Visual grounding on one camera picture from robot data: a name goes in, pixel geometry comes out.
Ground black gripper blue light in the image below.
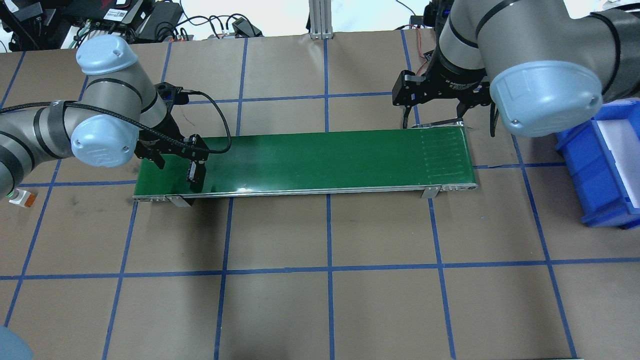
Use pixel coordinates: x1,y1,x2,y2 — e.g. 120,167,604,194
134,112,207,193

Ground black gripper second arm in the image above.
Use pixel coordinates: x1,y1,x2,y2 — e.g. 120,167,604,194
401,60,493,129

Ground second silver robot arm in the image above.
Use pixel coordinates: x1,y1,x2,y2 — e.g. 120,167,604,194
391,0,640,138

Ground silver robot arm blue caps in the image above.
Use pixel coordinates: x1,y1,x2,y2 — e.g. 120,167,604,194
0,34,207,196

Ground green conveyor belt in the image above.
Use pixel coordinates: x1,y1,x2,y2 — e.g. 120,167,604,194
132,126,478,202

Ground blue plastic bin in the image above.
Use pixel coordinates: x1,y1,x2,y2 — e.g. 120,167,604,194
555,98,640,229

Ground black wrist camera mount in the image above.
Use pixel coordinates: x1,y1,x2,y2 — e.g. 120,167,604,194
391,69,428,107
154,82,190,110

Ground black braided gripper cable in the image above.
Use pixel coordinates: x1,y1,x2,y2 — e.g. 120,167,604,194
0,89,233,155

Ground red black power cable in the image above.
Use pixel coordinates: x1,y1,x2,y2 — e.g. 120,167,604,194
407,25,437,76

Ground aluminium frame post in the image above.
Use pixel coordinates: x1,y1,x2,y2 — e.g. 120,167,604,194
308,0,334,40

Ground green push button switch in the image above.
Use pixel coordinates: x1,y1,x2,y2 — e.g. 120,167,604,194
6,188,36,208

